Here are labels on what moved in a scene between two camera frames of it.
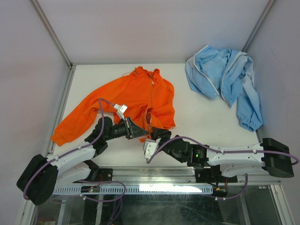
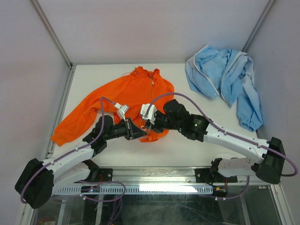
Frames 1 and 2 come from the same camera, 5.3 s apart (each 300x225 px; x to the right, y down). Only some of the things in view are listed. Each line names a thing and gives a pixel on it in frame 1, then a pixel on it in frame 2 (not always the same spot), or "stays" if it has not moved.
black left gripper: [132, 131] stays
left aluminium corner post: [44, 18] stays
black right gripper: [160, 133] to [154, 127]
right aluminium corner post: [258, 26] stays
